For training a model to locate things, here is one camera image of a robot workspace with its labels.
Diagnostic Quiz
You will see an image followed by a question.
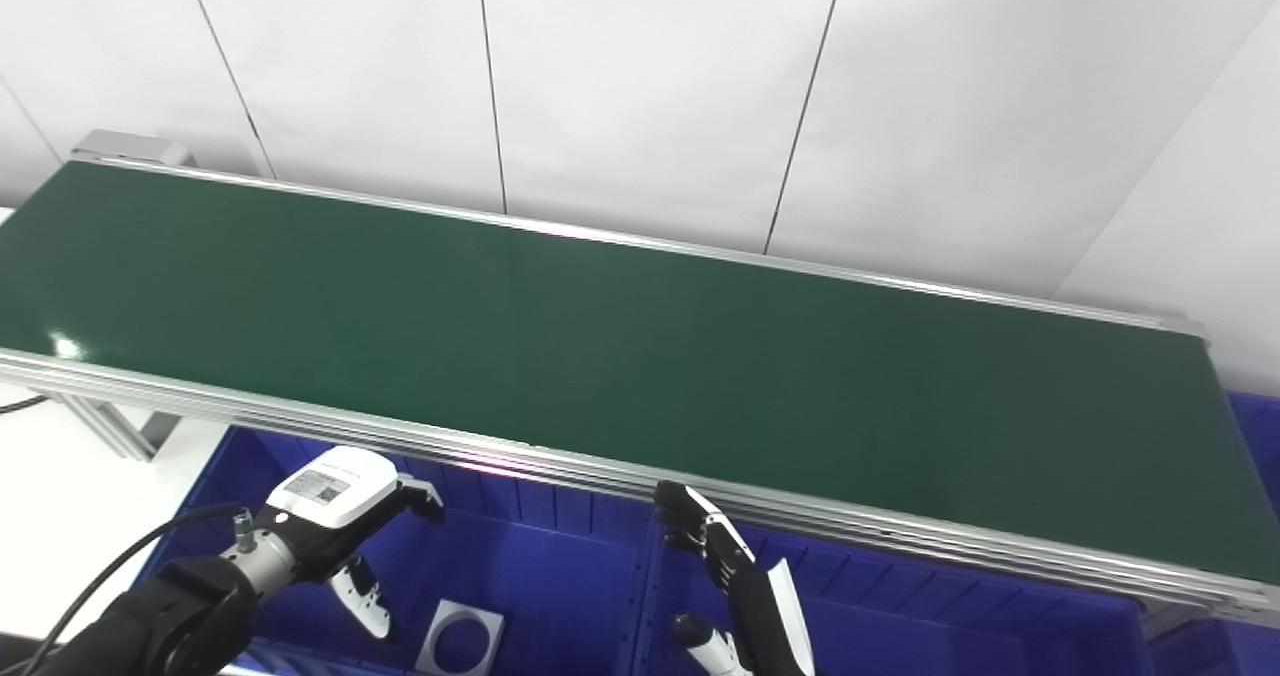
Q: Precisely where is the grey conveyor motor box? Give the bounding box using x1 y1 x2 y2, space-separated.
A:
69 129 194 168

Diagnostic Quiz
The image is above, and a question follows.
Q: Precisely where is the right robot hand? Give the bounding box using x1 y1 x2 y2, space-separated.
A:
653 480 817 676

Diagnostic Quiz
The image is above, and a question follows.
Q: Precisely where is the blue plastic bin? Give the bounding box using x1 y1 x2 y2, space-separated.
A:
1140 390 1280 676
640 509 1163 676
134 426 662 676

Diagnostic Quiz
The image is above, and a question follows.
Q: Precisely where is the green conveyor belt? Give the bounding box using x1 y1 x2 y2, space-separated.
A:
0 150 1280 630
0 160 1280 586

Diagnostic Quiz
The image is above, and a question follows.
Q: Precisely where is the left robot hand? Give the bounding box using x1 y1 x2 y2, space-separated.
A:
262 445 447 643

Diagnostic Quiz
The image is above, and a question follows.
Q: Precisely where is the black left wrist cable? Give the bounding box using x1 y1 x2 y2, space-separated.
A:
20 503 253 676

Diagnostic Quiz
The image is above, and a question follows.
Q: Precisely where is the white square part with hole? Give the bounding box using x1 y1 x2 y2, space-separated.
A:
414 599 507 676

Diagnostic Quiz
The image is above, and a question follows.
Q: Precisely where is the aluminium conveyor leg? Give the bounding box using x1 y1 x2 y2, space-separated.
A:
54 395 183 463

